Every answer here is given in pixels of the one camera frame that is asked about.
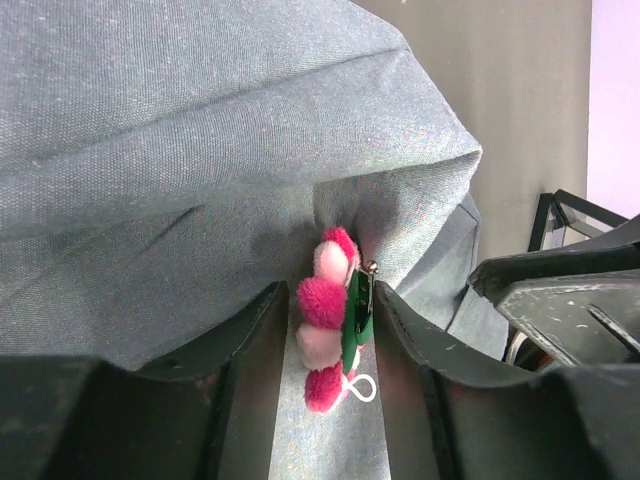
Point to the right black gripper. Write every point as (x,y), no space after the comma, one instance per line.
(578,303)

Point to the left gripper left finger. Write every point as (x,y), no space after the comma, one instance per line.
(206,410)

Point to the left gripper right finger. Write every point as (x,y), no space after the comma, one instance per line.
(451,412)

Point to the grey button-up shirt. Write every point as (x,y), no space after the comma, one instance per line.
(164,162)

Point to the black square plate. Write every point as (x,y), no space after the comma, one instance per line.
(562,219)

